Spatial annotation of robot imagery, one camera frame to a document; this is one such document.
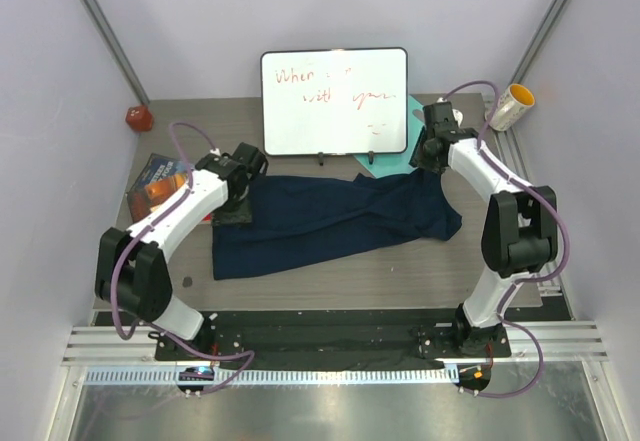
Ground red cube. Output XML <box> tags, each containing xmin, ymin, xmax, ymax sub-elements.
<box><xmin>125</xmin><ymin>105</ymin><xmax>154</xmax><ymax>133</ymax></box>

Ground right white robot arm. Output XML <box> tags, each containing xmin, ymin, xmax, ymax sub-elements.
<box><xmin>410</xmin><ymin>101</ymin><xmax>558</xmax><ymax>358</ymax></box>

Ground blue nineteen eighty-four book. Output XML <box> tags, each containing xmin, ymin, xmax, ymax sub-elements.
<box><xmin>135</xmin><ymin>153</ymin><xmax>187</xmax><ymax>188</ymax></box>

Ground white mug yellow inside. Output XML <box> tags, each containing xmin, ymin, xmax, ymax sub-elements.
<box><xmin>486</xmin><ymin>83</ymin><xmax>536</xmax><ymax>132</ymax></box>

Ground white whiteboard with red writing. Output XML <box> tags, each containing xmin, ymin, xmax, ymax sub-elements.
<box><xmin>260</xmin><ymin>47</ymin><xmax>408</xmax><ymax>159</ymax></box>

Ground dark blue t shirt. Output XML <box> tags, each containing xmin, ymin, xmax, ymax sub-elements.
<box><xmin>212</xmin><ymin>170</ymin><xmax>462</xmax><ymax>280</ymax></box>

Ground dark orange cover book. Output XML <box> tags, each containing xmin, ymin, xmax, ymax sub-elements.
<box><xmin>127</xmin><ymin>173</ymin><xmax>187</xmax><ymax>223</ymax></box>

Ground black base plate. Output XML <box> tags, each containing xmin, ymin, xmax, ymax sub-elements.
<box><xmin>149</xmin><ymin>310</ymin><xmax>511</xmax><ymax>362</ymax></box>

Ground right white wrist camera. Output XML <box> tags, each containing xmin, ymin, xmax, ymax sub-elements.
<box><xmin>437</xmin><ymin>97</ymin><xmax>464</xmax><ymax>125</ymax></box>

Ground aluminium rail frame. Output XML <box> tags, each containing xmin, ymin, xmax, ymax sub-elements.
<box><xmin>62</xmin><ymin>93</ymin><xmax>609</xmax><ymax>387</ymax></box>

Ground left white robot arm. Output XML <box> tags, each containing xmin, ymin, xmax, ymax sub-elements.
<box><xmin>94</xmin><ymin>143</ymin><xmax>268</xmax><ymax>360</ymax></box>

